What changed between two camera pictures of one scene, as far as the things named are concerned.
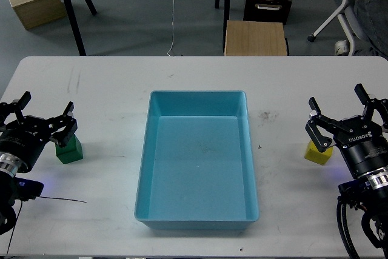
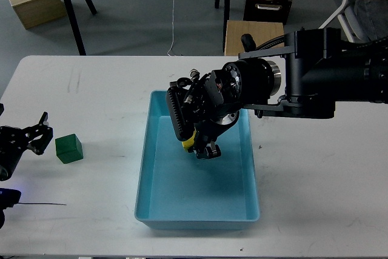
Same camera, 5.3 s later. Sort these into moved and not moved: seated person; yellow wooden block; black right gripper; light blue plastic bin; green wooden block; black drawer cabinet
Moved: yellow wooden block; black right gripper
Not moved: light blue plastic bin; black drawer cabinet; green wooden block; seated person
